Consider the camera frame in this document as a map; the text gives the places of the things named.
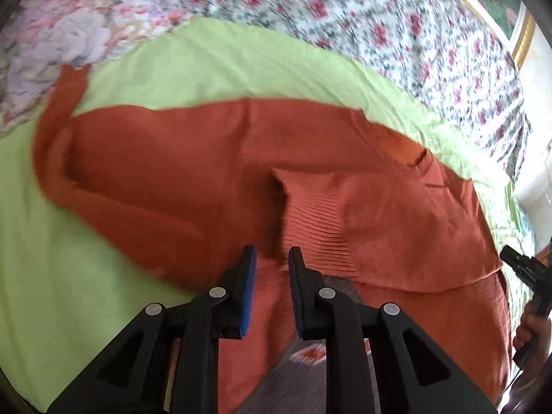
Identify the white red floral quilt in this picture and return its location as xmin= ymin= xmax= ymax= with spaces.
xmin=162 ymin=0 xmax=531 ymax=178

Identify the person's right hand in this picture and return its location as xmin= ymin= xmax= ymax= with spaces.
xmin=513 ymin=300 xmax=551 ymax=380

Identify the orange knitted sweater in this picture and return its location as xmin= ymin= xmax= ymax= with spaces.
xmin=33 ymin=67 xmax=511 ymax=401

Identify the grey patterned garment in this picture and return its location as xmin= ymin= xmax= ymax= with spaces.
xmin=234 ymin=274 xmax=381 ymax=414

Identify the pink purple floral pillow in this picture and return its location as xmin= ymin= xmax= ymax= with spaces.
xmin=1 ymin=0 xmax=192 ymax=135

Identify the gold framed landscape painting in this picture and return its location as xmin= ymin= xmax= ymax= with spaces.
xmin=462 ymin=0 xmax=536 ymax=69

